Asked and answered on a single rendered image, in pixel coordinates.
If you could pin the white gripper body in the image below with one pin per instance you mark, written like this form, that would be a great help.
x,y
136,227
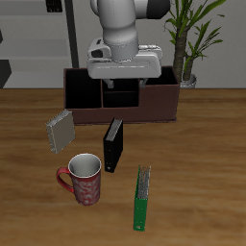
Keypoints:
x,y
125,66

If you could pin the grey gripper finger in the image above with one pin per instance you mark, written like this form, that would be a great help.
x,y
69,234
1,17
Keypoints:
x,y
142,82
110,83

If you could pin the dark brown desk caddy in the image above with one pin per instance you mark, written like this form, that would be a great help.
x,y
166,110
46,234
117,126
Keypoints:
x,y
153,96

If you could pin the black book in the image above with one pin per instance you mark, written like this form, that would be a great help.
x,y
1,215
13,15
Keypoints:
x,y
112,146

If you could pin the grey book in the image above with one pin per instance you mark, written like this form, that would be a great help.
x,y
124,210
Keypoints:
x,y
61,132

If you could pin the green book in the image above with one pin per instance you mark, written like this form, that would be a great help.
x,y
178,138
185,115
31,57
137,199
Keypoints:
x,y
141,201

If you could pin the green pot plant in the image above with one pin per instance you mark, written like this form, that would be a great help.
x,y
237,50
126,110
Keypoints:
x,y
189,38

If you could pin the red patterned mug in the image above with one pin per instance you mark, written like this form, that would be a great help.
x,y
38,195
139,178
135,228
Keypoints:
x,y
84,181

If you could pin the grey wall shelf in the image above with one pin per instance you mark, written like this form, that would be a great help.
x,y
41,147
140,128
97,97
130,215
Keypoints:
x,y
35,32

